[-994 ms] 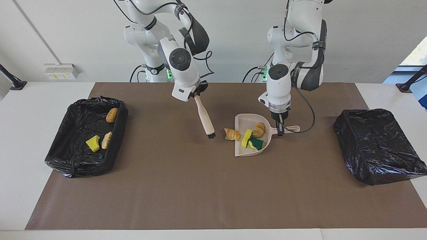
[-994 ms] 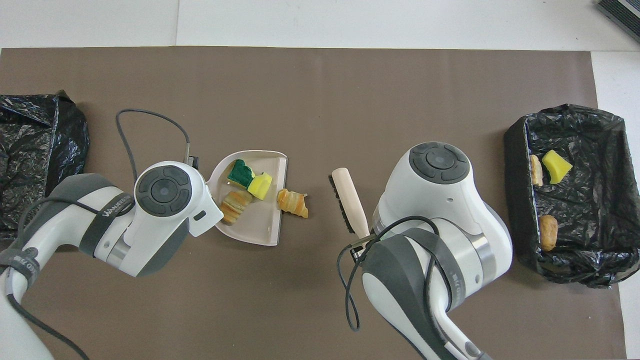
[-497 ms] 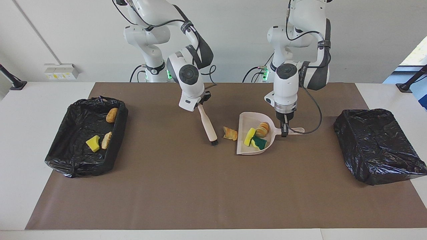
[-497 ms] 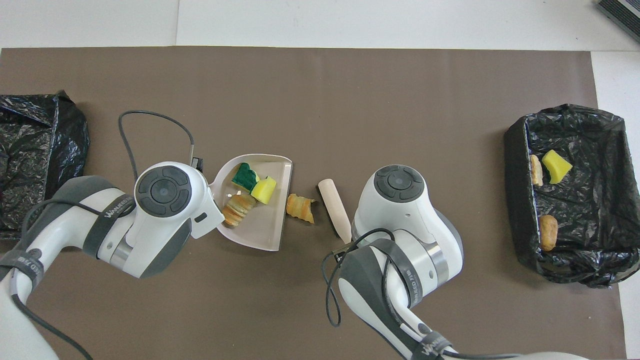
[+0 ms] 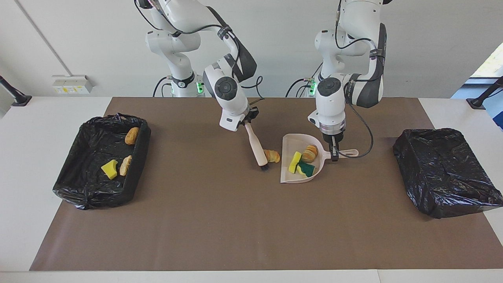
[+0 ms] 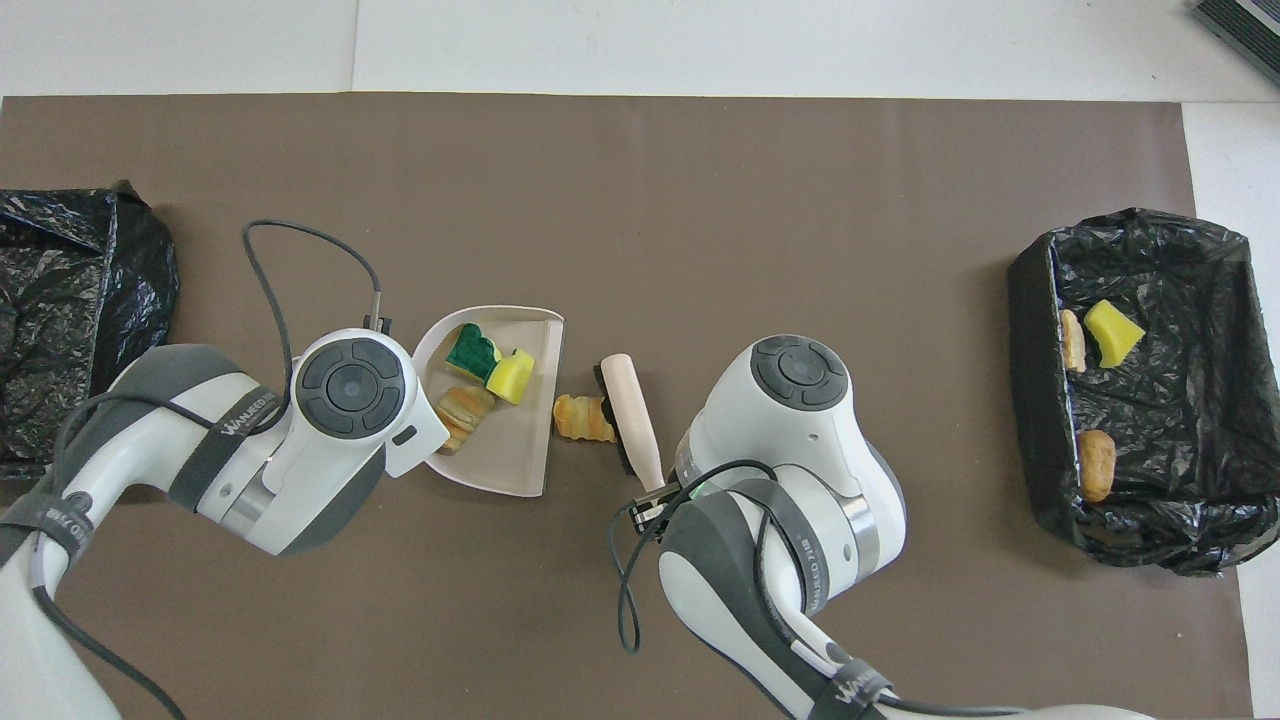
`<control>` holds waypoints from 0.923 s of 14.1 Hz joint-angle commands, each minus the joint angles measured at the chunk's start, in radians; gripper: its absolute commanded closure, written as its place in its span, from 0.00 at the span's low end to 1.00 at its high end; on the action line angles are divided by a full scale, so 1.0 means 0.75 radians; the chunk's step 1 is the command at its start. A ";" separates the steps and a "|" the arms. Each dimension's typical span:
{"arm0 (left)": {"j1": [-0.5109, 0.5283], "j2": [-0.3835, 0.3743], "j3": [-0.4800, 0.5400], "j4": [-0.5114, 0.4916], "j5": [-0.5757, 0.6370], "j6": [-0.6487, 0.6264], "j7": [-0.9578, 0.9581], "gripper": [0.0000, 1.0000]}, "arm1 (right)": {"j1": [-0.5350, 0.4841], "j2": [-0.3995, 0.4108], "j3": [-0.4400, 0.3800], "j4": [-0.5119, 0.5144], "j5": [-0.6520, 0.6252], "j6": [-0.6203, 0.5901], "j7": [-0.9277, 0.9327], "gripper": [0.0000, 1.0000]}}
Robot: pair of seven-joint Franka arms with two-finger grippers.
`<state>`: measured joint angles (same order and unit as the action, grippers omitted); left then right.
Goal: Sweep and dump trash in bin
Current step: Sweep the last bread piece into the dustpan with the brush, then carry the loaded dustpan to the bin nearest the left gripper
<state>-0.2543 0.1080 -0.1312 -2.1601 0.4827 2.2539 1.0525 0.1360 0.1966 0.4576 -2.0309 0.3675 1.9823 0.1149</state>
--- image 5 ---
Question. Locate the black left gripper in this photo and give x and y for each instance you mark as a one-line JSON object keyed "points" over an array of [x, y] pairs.
{"points": [[333, 136]]}

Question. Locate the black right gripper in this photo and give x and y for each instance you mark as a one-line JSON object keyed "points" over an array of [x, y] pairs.
{"points": [[250, 116]]}

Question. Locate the orange striped croissant piece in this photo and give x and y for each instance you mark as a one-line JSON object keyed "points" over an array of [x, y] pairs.
{"points": [[310, 153], [125, 165], [272, 156]]}

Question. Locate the beige brush with black bristles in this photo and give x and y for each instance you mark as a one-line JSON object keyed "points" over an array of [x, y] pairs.
{"points": [[256, 147]]}

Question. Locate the green and yellow sponge piece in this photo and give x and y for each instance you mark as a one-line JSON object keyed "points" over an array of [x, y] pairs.
{"points": [[110, 169], [307, 169]]}

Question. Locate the beige plastic dustpan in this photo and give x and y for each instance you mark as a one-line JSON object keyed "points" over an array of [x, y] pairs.
{"points": [[292, 177]]}

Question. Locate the tan oval bread roll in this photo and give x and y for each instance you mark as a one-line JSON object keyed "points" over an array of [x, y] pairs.
{"points": [[132, 135]]}

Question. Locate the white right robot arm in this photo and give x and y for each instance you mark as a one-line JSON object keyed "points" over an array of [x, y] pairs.
{"points": [[228, 98]]}

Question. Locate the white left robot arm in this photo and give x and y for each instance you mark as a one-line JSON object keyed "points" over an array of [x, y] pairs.
{"points": [[330, 106]]}

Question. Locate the bin lined with black bag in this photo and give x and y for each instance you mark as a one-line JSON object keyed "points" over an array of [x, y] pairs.
{"points": [[90, 141], [444, 173]]}

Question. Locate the brown table mat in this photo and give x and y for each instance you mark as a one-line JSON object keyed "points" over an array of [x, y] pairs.
{"points": [[235, 228]]}

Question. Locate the black clamp stand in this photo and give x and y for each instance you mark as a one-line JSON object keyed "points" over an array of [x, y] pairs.
{"points": [[485, 96], [13, 94]]}

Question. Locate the window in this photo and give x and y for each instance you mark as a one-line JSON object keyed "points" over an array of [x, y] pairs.
{"points": [[491, 65]]}

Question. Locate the white wall socket box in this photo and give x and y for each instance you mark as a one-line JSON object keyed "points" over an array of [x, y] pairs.
{"points": [[72, 84]]}

